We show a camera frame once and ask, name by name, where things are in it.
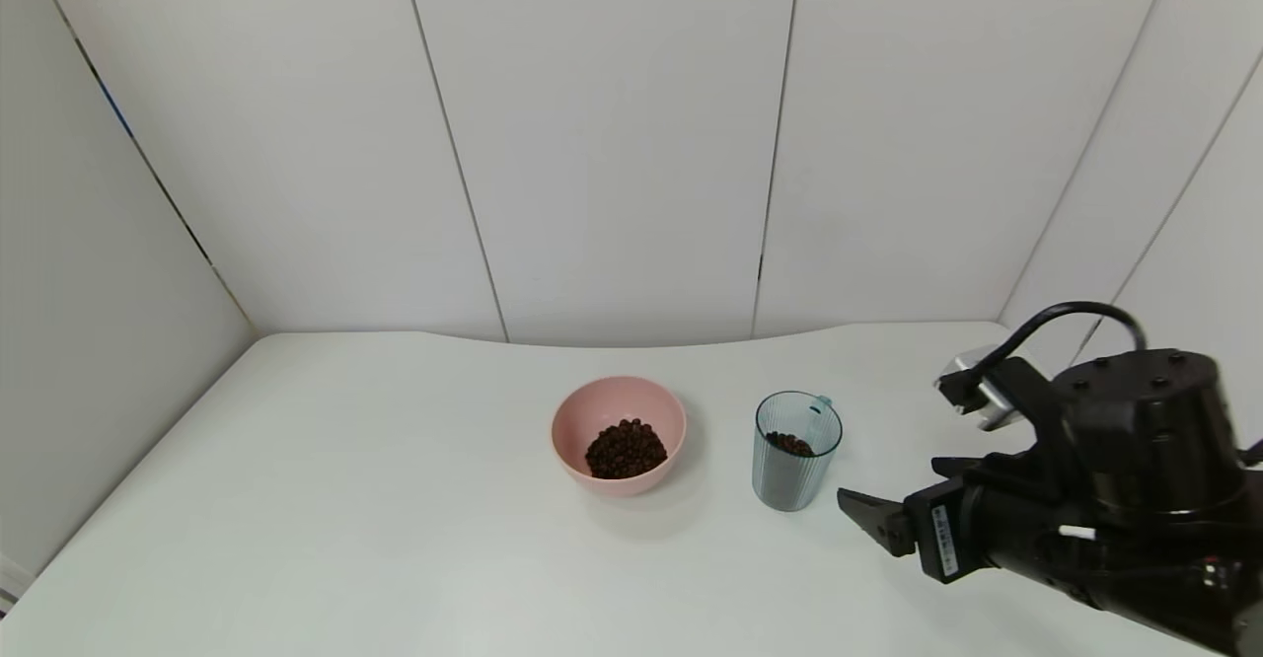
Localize pink bowl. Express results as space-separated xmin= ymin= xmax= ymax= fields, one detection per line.
xmin=551 ymin=375 xmax=688 ymax=497

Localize blue ribbed transparent cup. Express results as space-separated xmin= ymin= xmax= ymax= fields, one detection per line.
xmin=752 ymin=391 xmax=844 ymax=513

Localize black camera cable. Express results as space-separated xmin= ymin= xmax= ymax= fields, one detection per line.
xmin=970 ymin=301 xmax=1148 ymax=394

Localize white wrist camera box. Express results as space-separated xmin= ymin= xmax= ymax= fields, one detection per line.
xmin=934 ymin=344 xmax=1033 ymax=433

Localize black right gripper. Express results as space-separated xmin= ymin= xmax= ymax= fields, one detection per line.
xmin=837 ymin=453 xmax=1077 ymax=586

